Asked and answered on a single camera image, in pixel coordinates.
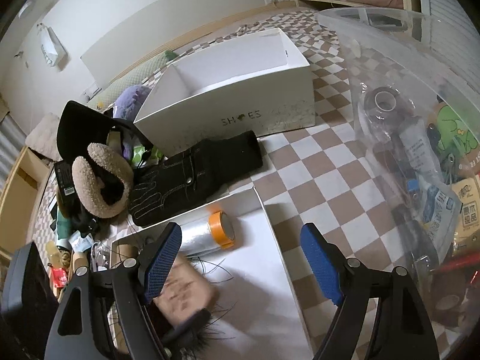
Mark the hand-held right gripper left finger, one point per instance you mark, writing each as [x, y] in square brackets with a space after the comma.
[161, 258]

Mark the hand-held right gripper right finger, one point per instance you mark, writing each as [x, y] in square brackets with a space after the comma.
[322, 266]

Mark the beige twine bundle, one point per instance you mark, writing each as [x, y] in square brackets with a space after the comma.
[187, 292]

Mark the silver film roll orange end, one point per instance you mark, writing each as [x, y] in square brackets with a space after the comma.
[202, 238]

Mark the white shoebox lid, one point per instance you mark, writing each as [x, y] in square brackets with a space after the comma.
[262, 288]

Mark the red packet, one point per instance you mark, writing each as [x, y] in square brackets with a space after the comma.
[60, 278]

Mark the wooden bedside shelf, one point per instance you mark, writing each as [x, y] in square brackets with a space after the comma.
[18, 195]

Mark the black stitched gloves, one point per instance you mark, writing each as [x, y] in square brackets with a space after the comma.
[195, 165]

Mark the beige fleece earmuffs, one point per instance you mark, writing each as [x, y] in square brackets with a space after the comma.
[86, 183]

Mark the green plastic bag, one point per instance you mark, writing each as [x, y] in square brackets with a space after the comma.
[140, 153]

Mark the black box with label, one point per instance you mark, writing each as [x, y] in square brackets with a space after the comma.
[66, 187]

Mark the fluffy white pillow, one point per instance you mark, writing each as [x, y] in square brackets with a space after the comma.
[43, 137]

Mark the black baseball cap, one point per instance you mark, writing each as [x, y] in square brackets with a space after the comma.
[82, 123]

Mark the soft plush toy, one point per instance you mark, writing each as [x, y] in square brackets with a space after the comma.
[131, 99]

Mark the white shoebox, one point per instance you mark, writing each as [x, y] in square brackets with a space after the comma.
[243, 105]

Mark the black tape roll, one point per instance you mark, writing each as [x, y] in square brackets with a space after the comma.
[380, 100]

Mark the long printed bolster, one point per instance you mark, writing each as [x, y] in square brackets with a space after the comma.
[131, 78]

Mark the white headboard panel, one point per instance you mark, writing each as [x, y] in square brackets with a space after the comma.
[168, 33]

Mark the clear plastic storage bin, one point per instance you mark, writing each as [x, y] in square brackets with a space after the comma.
[375, 45]

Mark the white paper bag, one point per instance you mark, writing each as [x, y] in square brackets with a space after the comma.
[50, 45]

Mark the round ceiling light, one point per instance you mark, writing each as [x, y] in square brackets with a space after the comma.
[27, 9]

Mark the white wall socket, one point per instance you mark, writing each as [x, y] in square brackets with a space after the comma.
[92, 92]

